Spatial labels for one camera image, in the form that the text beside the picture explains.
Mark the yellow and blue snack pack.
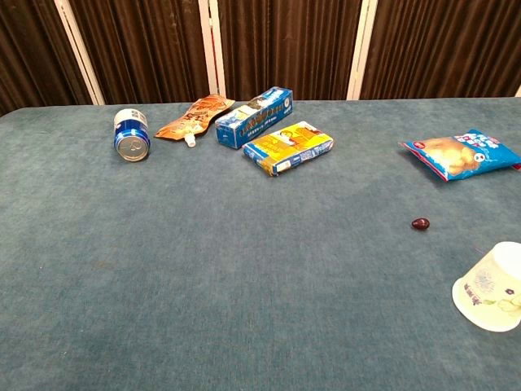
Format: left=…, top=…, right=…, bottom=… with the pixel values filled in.
left=243, top=121, right=335, bottom=178

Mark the blue aluminium drink can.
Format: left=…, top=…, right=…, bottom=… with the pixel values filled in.
left=112, top=108, right=151, bottom=163

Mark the brown folding screen with white frame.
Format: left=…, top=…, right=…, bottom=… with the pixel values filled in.
left=0, top=0, right=521, bottom=117

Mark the blue-green table cloth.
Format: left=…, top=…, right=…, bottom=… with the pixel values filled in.
left=0, top=96, right=521, bottom=391

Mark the orange spouted drink pouch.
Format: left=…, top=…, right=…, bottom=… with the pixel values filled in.
left=154, top=94, right=236, bottom=148

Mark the long blue cardboard box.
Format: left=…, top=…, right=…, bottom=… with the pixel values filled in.
left=214, top=86, right=294, bottom=150

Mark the blue chips bag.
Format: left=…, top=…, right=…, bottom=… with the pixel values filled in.
left=398, top=129, right=521, bottom=182

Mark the white floral paper cup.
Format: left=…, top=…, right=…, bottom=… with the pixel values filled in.
left=452, top=241, right=521, bottom=333

